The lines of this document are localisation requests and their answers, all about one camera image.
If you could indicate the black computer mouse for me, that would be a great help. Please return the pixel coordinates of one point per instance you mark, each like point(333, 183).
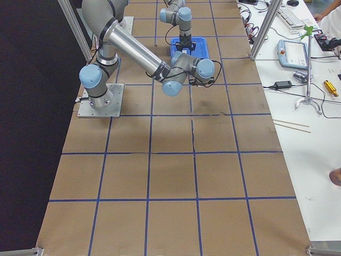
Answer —
point(292, 2)

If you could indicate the black power adapter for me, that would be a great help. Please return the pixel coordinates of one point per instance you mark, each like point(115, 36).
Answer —
point(282, 85)

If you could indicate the wooden chopstick upper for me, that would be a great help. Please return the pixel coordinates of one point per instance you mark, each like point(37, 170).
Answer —
point(292, 123)

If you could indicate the gold metal cylinder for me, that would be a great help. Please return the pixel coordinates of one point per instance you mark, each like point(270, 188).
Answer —
point(330, 88)

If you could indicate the silver stand with green clip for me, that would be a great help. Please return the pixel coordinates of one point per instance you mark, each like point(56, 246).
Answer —
point(307, 100)

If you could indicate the brown paper table cover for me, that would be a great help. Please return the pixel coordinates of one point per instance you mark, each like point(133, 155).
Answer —
point(201, 173)

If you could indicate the aluminium frame post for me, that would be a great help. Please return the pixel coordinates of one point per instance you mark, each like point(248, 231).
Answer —
point(267, 22)
point(76, 28)

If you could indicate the left aluminium frame post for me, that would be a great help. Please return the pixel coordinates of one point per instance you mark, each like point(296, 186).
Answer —
point(76, 28)

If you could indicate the blue plastic tray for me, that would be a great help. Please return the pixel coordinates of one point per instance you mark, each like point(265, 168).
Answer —
point(201, 50)

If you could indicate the white keyboard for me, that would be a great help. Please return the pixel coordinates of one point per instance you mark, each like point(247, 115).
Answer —
point(289, 19)

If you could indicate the person in white shirt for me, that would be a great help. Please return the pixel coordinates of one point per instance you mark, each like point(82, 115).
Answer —
point(329, 19)

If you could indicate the blue teach pendant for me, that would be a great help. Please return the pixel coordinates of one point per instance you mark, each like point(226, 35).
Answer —
point(292, 54)

